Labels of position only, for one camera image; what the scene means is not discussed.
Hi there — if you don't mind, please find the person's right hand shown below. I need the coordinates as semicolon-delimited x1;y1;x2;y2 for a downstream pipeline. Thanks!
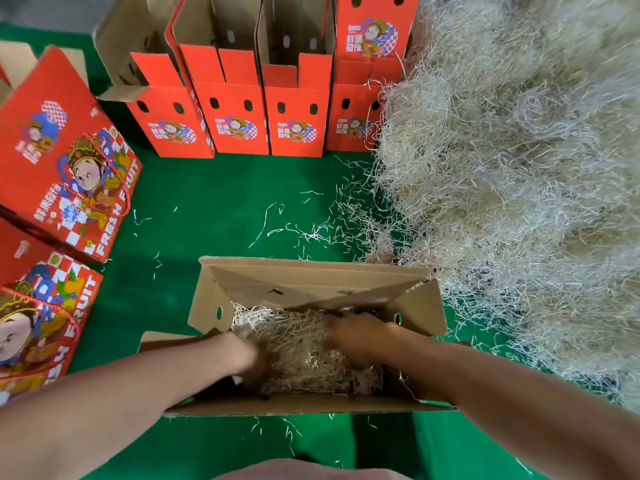
323;311;399;372

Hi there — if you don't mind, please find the small straw filler clump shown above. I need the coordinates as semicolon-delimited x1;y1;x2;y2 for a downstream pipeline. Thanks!
231;303;387;397

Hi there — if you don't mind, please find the person's right forearm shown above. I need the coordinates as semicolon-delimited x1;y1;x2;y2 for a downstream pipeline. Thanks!
380;325;640;480

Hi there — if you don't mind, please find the person's left forearm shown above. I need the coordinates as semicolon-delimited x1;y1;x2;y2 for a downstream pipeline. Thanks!
0;335;236;480

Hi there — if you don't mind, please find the red cardboard box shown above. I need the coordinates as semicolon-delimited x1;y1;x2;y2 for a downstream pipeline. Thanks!
332;0;422;87
137;255;457;417
324;79;387;155
92;0;217;162
254;0;337;160
164;0;272;157

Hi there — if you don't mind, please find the person's pink clothing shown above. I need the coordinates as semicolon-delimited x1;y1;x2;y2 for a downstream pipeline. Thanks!
213;457;403;480

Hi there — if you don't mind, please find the group of red boxes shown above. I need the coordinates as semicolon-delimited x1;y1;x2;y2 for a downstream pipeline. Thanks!
0;39;145;408

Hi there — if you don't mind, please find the pile of wood wool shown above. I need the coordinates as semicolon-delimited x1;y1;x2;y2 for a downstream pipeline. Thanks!
335;0;640;411

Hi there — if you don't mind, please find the person's left hand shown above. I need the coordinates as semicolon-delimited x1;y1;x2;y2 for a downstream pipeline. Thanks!
213;329;268;384

